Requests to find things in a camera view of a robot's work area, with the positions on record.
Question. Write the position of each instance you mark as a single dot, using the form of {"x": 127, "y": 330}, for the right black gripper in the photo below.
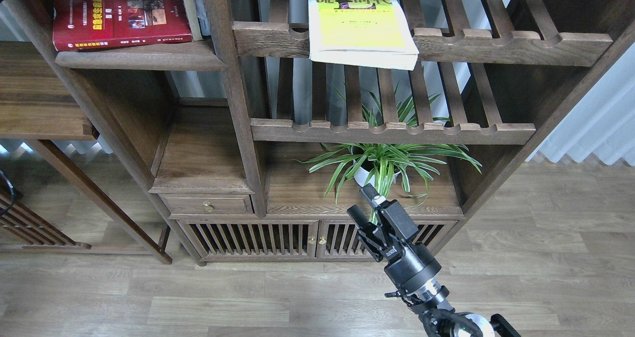
{"x": 412, "y": 268}

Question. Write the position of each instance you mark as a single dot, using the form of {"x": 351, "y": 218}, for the yellow cover book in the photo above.
{"x": 368, "y": 33}

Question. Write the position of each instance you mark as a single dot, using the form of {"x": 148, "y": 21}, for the red cover book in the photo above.
{"x": 95, "y": 24}

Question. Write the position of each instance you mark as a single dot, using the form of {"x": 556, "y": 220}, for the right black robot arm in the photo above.
{"x": 440, "y": 319}

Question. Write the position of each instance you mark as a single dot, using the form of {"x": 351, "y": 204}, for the right slatted cabinet door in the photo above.
{"x": 338, "y": 240}

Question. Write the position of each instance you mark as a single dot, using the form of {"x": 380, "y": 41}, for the slatted cabinet door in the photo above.
{"x": 253, "y": 240}
{"x": 338, "y": 240}

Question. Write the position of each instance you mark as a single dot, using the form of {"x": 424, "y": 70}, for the white plant pot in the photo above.
{"x": 364, "y": 176}

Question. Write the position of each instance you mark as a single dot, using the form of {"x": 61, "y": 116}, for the dark wooden bookshelf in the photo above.
{"x": 228, "y": 115}

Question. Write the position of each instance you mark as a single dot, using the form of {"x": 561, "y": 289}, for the left slatted cabinet door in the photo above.
{"x": 253, "y": 240}

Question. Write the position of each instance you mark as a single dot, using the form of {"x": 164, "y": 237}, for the small wooden drawer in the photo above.
{"x": 207, "y": 204}

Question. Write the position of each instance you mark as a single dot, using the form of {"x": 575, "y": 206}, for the white curtain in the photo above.
{"x": 602, "y": 123}

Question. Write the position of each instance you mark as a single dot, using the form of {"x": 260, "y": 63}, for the white upright book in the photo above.
{"x": 202, "y": 17}

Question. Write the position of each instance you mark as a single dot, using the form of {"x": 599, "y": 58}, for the brown upright book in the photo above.
{"x": 193, "y": 20}

